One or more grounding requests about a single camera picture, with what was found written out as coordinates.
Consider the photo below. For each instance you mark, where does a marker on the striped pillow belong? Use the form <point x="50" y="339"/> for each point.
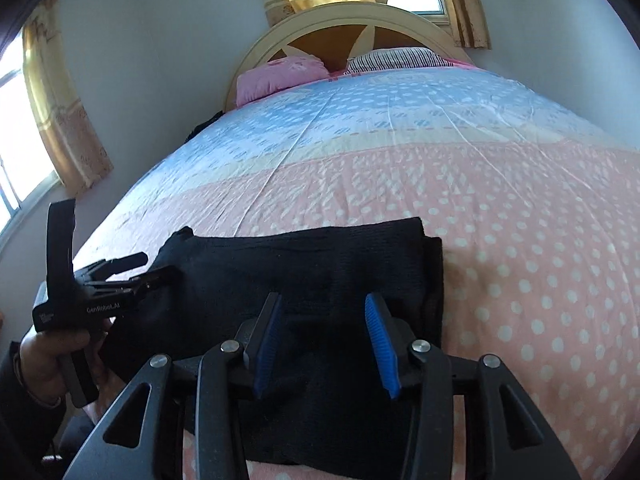
<point x="395" y="59"/>

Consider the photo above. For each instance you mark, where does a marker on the yellow side window curtain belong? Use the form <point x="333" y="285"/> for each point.
<point x="70" y="125"/>

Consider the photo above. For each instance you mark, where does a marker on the person's left hand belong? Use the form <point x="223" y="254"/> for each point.
<point x="42" y="365"/>

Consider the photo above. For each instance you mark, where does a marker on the dark cloth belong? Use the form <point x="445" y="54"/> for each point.
<point x="202" y="127"/>

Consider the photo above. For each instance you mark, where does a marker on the side window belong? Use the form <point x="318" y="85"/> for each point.
<point x="20" y="150"/>

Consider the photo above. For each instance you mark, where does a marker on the cream wooden headboard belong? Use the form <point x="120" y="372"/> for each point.
<point x="320" y="35"/>

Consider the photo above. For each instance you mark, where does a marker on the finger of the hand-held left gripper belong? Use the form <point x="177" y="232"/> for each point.
<point x="152" y="280"/>
<point x="120" y="264"/>

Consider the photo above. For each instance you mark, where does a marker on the pink pillow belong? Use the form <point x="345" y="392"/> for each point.
<point x="280" y="77"/>

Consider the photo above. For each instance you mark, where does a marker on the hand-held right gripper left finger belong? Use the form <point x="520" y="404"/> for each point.
<point x="267" y="355"/>

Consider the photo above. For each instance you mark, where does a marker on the black pants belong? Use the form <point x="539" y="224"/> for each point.
<point x="300" y="260"/>

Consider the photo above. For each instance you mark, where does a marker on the person's left forearm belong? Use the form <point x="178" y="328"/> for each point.
<point x="20" y="410"/>

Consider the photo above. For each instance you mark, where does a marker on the pink blue polka dot quilt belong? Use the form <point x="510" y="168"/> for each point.
<point x="400" y="160"/>

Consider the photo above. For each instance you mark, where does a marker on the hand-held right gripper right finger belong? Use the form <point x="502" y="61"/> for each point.
<point x="382" y="345"/>

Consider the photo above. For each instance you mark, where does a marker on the narrow yellow curtain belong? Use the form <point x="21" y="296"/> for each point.
<point x="462" y="5"/>

